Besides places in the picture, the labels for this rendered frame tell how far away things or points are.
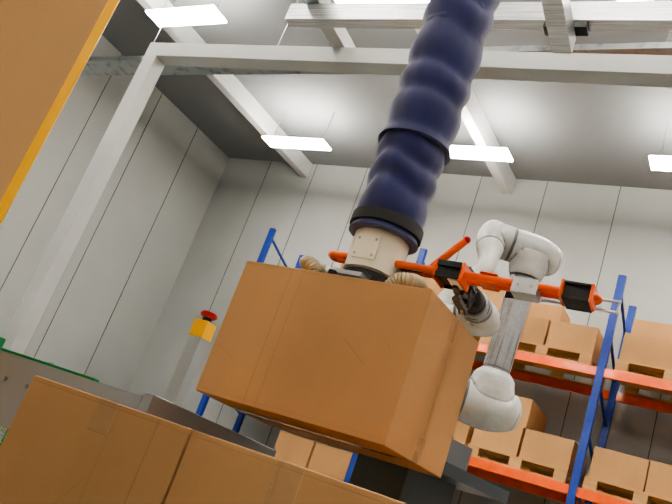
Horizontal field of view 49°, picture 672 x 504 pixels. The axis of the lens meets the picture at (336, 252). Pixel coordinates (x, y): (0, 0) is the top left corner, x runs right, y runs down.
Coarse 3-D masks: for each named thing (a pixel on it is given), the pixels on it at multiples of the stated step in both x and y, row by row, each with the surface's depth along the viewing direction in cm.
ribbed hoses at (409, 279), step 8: (304, 256) 221; (304, 264) 218; (312, 264) 217; (320, 264) 218; (400, 272) 204; (392, 280) 203; (400, 280) 203; (408, 280) 202; (416, 280) 203; (424, 280) 208
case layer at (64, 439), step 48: (48, 384) 142; (48, 432) 137; (96, 432) 133; (144, 432) 129; (192, 432) 126; (0, 480) 136; (48, 480) 132; (96, 480) 128; (144, 480) 125; (192, 480) 121; (240, 480) 118; (288, 480) 115; (336, 480) 112
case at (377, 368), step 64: (256, 320) 206; (320, 320) 196; (384, 320) 187; (448, 320) 195; (256, 384) 196; (320, 384) 187; (384, 384) 179; (448, 384) 200; (384, 448) 178; (448, 448) 206
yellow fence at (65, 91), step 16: (112, 0) 253; (96, 32) 249; (80, 64) 245; (64, 96) 241; (48, 112) 238; (48, 128) 238; (32, 144) 235; (32, 160) 234; (16, 176) 231; (16, 192) 231; (0, 208) 228; (0, 224) 229
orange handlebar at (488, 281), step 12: (336, 252) 226; (396, 264) 215; (408, 264) 213; (420, 264) 212; (468, 276) 204; (480, 276) 202; (492, 276) 201; (492, 288) 203; (504, 288) 203; (540, 288) 194; (552, 288) 193; (600, 300) 188
